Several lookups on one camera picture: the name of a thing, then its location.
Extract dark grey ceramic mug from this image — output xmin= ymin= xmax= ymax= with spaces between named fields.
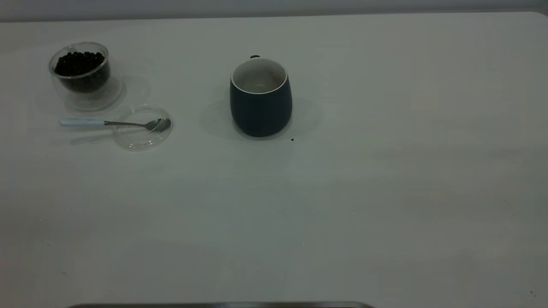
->
xmin=229 ymin=55 xmax=293 ymax=138

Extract metal spoon with pale handle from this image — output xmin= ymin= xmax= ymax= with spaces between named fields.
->
xmin=58 ymin=117 xmax=172 ymax=132

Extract clear round glass lid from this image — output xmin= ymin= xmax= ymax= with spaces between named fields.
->
xmin=112 ymin=105 xmax=173 ymax=151

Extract dark coffee beans pile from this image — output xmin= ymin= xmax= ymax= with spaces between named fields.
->
xmin=54 ymin=51 xmax=110 ymax=93

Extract clear double-wall glass cup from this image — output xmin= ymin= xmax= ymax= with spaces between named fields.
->
xmin=48 ymin=41 xmax=123 ymax=113

